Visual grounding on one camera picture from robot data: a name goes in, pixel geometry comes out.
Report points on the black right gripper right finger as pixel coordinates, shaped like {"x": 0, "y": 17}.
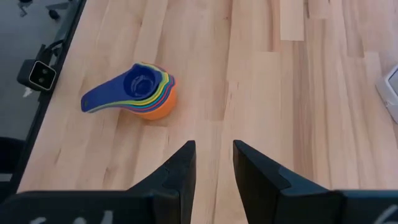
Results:
{"x": 264, "y": 193}

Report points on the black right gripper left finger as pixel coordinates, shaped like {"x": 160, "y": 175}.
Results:
{"x": 155, "y": 199}

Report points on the orange measuring cup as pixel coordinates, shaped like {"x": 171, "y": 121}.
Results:
{"x": 161, "y": 112}

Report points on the yellow measuring cup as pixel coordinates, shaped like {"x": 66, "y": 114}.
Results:
{"x": 163, "y": 87}

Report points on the green measuring cup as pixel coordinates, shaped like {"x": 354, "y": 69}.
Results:
{"x": 165, "y": 87}

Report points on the teal measuring cup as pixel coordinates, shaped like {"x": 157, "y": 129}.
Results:
{"x": 168, "y": 87}

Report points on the blue measuring cup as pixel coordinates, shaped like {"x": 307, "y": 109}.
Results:
{"x": 170, "y": 87}

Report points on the red measuring cup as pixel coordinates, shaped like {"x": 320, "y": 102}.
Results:
{"x": 172, "y": 87}

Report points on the small indigo measuring cup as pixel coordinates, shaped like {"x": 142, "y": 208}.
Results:
{"x": 140, "y": 82}

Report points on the white hexagonal plant pot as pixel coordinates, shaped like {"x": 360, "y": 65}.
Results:
{"x": 390, "y": 90}

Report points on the black chair base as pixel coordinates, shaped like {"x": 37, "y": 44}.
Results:
{"x": 54, "y": 14}

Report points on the black aluminium table frame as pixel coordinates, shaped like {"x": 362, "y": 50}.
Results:
{"x": 43, "y": 105}

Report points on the small white-rimmed camera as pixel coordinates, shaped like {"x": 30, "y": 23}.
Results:
{"x": 42, "y": 76}

